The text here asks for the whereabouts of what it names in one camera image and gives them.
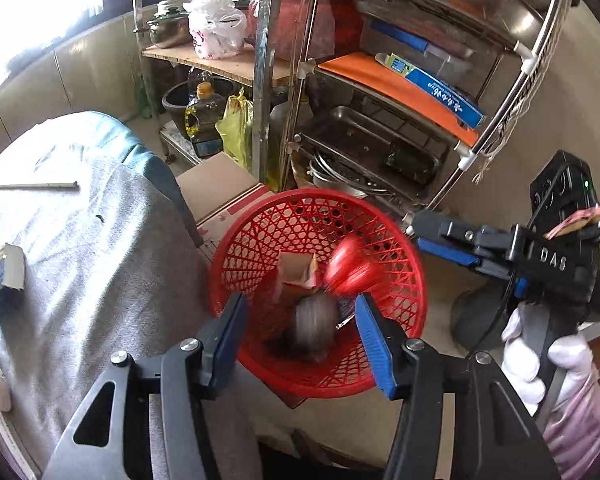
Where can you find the person's right forearm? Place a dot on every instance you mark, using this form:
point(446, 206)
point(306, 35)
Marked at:
point(580, 430)

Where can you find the steel tray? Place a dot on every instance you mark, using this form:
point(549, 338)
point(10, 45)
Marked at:
point(355, 145)

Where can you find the cardboard box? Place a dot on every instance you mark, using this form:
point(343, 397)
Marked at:
point(215, 185)

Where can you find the small blue open carton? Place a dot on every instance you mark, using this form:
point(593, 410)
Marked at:
point(0, 275)

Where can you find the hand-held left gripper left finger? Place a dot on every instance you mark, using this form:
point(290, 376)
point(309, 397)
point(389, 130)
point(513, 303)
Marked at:
point(232, 332)

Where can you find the person's right hand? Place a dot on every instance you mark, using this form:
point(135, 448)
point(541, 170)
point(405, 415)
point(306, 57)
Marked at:
point(520, 360)

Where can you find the grey ball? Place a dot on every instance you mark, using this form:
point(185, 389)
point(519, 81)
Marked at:
point(315, 320)

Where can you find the stacked steel plates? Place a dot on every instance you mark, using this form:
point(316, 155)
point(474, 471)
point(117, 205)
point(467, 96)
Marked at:
point(330, 177)

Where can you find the teal cloth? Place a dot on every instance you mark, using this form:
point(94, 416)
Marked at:
point(145, 160)

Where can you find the green bottle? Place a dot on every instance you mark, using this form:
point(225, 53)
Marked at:
point(141, 97)

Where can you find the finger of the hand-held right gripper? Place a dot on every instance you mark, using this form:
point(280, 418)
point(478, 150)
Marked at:
point(430, 224)
point(450, 254)

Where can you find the window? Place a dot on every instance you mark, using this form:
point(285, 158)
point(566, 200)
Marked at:
point(30, 5)

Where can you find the black basin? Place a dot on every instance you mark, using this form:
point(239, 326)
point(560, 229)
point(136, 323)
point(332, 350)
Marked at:
point(175, 102)

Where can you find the steel pot with lid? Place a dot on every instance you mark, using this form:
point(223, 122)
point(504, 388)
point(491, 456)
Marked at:
point(167, 25)

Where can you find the low steel stand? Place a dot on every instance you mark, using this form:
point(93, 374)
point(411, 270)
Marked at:
point(177, 142)

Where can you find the wooden shelf board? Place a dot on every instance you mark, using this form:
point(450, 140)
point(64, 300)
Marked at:
point(205, 62)

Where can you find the red plastic basket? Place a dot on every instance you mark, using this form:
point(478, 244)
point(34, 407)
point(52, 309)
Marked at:
point(260, 230)

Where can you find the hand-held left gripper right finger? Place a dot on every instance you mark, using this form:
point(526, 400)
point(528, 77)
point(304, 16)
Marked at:
point(375, 345)

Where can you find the thin metal rod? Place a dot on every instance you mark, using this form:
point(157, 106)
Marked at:
point(30, 186)

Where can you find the white plastic bag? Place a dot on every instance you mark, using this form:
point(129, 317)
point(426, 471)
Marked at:
point(215, 25)

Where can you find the cooking oil bottle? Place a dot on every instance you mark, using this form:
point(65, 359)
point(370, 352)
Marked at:
point(202, 120)

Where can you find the orange cutting board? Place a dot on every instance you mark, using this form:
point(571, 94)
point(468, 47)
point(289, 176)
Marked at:
point(380, 82)

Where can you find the red wrapper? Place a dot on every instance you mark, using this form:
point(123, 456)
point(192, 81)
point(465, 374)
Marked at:
point(350, 265)

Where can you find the grey tablecloth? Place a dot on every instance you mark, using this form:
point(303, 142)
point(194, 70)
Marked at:
point(105, 270)

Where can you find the beige kitchen counter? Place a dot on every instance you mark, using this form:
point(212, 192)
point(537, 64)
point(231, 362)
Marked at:
point(80, 75)

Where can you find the yellow plastic bag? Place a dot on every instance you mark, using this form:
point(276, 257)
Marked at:
point(235, 130)

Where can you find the small brown carton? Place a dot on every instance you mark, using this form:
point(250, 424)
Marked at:
point(295, 272)

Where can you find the steel shelf rack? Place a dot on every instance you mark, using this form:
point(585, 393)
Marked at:
point(262, 35)

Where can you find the long blue box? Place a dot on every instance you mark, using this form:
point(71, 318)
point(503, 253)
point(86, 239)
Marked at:
point(440, 92)

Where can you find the red plastic bag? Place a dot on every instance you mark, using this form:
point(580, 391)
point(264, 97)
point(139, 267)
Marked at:
point(305, 20)

